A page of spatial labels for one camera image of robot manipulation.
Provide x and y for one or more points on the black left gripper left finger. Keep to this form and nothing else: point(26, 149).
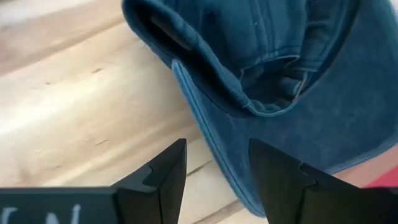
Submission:
point(155, 193)

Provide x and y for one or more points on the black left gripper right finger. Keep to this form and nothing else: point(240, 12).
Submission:
point(286, 193)

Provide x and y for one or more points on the blue denim cap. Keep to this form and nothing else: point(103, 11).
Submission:
point(280, 130)

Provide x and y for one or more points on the red plastic tray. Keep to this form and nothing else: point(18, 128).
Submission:
point(388, 181)

